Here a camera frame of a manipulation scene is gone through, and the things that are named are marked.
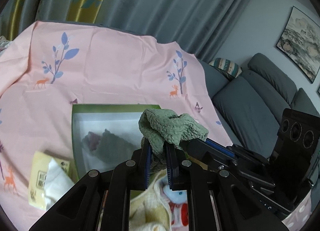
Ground red white knitted sock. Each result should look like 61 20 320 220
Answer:
163 185 189 230

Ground cream knitted scarf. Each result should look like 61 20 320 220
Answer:
129 170 171 230

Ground green knitted cloth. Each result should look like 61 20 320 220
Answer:
138 108 209 173

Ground pink polka dot cloth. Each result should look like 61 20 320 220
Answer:
282 191 311 231

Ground grey purple cloth in box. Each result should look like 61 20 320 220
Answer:
81 129 137 165

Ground yellow tissue pack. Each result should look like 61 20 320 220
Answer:
28 151 77 211

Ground grey sofa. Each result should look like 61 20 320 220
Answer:
200 53 319 158

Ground green cardboard box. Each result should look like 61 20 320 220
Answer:
72 104 160 178

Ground striped cushion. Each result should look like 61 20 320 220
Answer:
209 58 242 81

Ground framed landscape painting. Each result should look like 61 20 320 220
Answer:
276 6 319 83

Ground grey green curtain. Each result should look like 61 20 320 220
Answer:
1 0 249 62

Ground pink printed tablecloth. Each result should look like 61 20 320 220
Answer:
1 22 231 230

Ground crumpled cloth pile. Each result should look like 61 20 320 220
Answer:
0 36 11 51

